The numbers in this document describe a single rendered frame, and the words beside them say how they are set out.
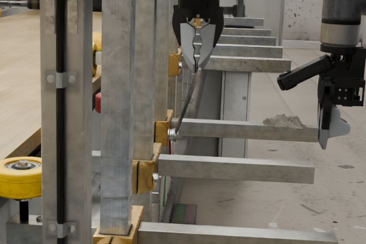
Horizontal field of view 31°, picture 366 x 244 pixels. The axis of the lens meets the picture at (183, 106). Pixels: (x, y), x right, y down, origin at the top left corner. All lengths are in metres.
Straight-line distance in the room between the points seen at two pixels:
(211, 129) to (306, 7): 8.80
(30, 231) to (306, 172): 0.46
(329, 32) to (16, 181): 0.70
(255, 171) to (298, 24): 9.03
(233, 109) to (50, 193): 3.13
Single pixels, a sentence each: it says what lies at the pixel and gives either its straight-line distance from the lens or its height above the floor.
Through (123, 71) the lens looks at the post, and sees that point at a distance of 0.79.
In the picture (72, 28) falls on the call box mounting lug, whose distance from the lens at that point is 0.53.
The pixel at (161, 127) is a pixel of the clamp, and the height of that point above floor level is 0.86.
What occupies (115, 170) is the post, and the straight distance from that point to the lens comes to 0.82.
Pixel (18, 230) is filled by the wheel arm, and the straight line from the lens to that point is 0.92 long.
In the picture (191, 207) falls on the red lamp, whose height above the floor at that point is 0.70.
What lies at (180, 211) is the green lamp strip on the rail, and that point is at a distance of 1.31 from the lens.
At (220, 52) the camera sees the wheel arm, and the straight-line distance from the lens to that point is 1.83.
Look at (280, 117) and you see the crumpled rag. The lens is 1.37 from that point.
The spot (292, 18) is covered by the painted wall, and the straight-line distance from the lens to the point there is 10.10.
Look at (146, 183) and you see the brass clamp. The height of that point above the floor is 0.83.
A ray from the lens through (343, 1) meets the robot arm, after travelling 1.31.
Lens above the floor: 1.17
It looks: 12 degrees down
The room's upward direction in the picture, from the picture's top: 2 degrees clockwise
